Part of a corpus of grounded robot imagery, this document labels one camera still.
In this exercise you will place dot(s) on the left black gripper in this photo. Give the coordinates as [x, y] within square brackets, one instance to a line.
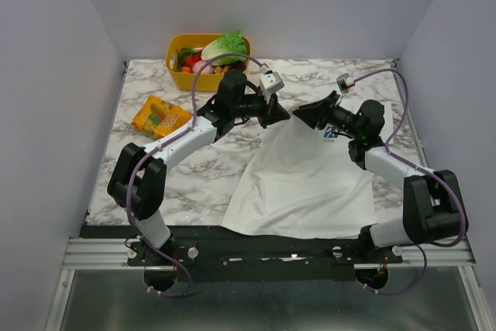
[275, 112]

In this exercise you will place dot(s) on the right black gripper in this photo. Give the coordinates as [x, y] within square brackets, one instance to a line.
[324, 111]

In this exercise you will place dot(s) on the white t-shirt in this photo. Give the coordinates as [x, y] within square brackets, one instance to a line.
[301, 183]

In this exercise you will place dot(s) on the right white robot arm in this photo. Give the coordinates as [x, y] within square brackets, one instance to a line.
[432, 207]

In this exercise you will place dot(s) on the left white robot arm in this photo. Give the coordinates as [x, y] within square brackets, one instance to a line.
[138, 181]

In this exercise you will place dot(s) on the green toy cabbage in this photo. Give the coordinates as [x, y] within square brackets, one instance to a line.
[226, 45]

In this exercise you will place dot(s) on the pink toy onion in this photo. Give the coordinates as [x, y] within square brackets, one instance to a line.
[203, 67]

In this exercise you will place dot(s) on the red toy pepper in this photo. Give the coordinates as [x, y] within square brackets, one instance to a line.
[190, 61]

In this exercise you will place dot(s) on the yellow plastic basket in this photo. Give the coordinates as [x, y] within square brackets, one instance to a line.
[189, 44]

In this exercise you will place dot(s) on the orange snack bag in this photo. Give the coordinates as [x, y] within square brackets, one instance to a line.
[158, 118]

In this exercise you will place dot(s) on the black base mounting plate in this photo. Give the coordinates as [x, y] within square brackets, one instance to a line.
[206, 254]

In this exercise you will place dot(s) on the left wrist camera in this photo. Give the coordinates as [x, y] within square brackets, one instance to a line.
[270, 84]

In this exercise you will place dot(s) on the aluminium rail frame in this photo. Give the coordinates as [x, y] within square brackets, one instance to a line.
[111, 254]

